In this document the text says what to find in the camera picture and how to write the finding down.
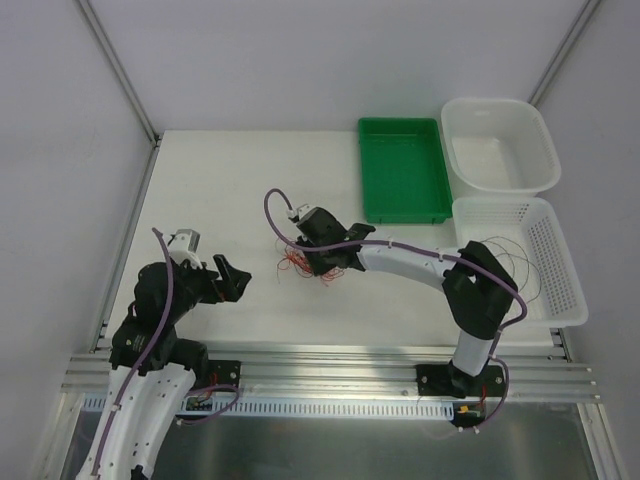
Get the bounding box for white slotted cable duct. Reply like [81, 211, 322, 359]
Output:
[81, 394, 454, 421]

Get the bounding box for right aluminium corner post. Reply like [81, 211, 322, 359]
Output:
[527, 0, 604, 108]

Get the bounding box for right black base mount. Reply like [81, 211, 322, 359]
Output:
[415, 363, 506, 399]

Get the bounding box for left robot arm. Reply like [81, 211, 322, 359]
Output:
[77, 255, 252, 479]

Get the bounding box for white perforated basket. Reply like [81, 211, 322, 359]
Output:
[452, 196, 589, 328]

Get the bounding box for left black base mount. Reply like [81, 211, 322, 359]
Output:
[208, 359, 242, 393]

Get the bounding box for white plastic tub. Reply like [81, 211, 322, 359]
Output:
[440, 98, 561, 198]

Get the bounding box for purple cable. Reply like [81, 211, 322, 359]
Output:
[262, 188, 529, 436]
[89, 227, 241, 476]

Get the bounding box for aluminium rail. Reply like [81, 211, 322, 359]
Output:
[59, 342, 601, 404]

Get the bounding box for green plastic tray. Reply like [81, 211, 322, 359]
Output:
[358, 117, 453, 225]

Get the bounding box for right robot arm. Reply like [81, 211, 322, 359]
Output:
[288, 205, 521, 398]

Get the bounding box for aluminium corner post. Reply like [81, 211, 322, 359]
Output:
[74, 0, 161, 147]
[527, 0, 604, 108]

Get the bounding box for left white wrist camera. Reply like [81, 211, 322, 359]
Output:
[168, 229, 204, 269]

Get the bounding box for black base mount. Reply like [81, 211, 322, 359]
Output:
[208, 359, 242, 393]
[415, 363, 506, 399]

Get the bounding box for thin black wire in basket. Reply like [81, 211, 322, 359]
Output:
[469, 234, 544, 306]

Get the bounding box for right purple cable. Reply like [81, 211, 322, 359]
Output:
[262, 188, 529, 436]

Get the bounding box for red orange wires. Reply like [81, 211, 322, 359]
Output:
[273, 237, 351, 289]

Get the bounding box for left aluminium corner post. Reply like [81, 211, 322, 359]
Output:
[74, 0, 161, 147]

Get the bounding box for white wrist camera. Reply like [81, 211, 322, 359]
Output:
[287, 203, 313, 223]
[168, 229, 204, 269]

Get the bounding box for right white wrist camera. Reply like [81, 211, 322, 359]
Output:
[287, 203, 313, 223]

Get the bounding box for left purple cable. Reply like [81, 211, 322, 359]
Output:
[89, 227, 241, 476]

